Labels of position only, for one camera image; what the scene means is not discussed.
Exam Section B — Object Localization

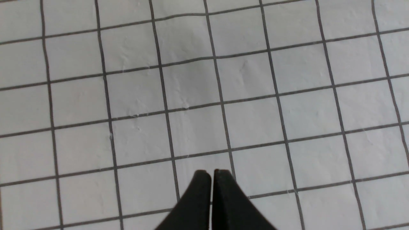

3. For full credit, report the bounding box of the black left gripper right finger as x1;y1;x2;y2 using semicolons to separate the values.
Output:
212;169;276;230

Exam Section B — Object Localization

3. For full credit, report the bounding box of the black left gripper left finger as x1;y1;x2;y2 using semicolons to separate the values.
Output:
156;170;212;230

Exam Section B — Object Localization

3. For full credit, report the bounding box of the white grid tablecloth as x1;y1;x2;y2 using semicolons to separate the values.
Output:
1;0;408;230

